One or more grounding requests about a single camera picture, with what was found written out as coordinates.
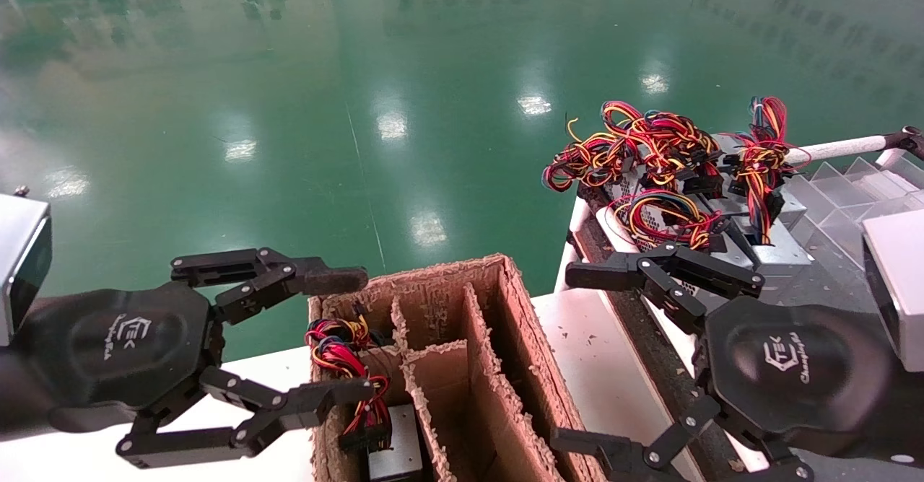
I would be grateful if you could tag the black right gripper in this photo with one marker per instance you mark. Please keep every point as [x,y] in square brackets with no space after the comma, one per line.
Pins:
[794,366]

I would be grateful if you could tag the clear plastic divider tray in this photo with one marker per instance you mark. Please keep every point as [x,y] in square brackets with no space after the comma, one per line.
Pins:
[837,193]

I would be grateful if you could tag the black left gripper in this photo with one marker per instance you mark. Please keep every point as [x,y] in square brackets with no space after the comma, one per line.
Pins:
[130,352]

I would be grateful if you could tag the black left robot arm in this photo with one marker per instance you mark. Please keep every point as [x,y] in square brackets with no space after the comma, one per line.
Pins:
[16,399]

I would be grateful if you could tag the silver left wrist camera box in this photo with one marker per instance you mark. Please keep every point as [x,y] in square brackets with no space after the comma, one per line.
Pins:
[20,265]

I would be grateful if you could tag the brown cardboard box with dividers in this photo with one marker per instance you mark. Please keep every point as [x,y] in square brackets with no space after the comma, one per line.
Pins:
[505,366]

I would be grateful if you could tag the black rail joint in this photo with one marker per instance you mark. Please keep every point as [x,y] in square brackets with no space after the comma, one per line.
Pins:
[911,141]

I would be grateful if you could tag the black conveyor belt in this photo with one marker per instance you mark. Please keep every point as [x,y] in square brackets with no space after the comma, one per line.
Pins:
[830,280]

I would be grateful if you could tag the short white tube rail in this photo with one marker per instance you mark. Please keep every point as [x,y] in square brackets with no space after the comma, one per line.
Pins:
[844,148]

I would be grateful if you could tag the white conveyor frame leg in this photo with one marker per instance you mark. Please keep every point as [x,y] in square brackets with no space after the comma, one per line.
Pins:
[577,240]

